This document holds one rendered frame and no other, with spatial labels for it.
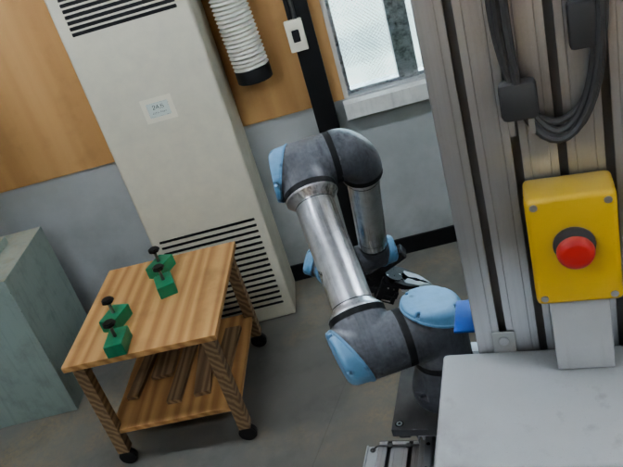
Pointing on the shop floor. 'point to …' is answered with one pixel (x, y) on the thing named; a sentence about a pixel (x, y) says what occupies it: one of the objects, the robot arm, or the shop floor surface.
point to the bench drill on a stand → (35, 331)
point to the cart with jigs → (169, 343)
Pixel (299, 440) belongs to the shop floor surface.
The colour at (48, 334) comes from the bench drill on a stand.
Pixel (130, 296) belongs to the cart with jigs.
